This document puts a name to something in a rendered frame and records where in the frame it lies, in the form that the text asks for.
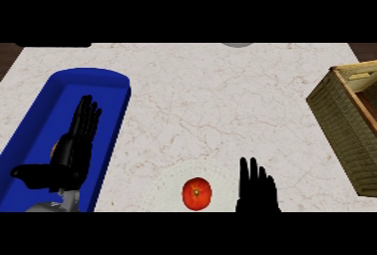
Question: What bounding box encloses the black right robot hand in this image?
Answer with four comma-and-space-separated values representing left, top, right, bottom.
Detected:
234, 156, 283, 213

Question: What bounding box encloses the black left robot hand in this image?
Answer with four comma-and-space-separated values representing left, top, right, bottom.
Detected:
9, 94, 104, 194

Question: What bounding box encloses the red tomato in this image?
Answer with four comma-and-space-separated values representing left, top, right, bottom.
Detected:
182, 176, 213, 211

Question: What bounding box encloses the wicker basket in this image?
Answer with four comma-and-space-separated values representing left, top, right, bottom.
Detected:
305, 60, 377, 198

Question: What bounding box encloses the orange fruit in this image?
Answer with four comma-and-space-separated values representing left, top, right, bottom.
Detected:
49, 140, 61, 159

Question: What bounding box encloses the blue oblong tray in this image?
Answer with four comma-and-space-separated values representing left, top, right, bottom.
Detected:
0, 67, 133, 213

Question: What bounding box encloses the grey round object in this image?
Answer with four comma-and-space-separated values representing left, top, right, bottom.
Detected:
220, 42, 254, 49

